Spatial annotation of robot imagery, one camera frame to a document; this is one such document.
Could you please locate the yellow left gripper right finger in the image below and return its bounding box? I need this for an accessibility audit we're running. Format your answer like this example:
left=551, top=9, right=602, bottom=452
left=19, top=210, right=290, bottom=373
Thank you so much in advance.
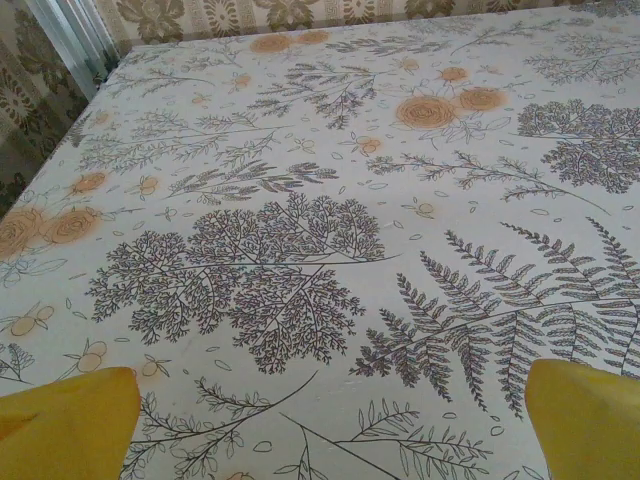
left=526, top=356, right=640, bottom=480

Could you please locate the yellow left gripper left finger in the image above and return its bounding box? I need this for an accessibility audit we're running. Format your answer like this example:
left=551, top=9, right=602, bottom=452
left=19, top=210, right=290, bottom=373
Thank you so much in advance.
left=0, top=366, right=142, bottom=480

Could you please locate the floral printed tablecloth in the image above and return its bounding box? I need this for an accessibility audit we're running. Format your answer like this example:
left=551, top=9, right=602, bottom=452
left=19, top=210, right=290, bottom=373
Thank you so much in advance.
left=0, top=7, right=640, bottom=480

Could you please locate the aluminium frame post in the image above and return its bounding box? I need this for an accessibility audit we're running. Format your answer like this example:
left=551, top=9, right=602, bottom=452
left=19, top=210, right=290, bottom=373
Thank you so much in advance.
left=47, top=0, right=121, bottom=104

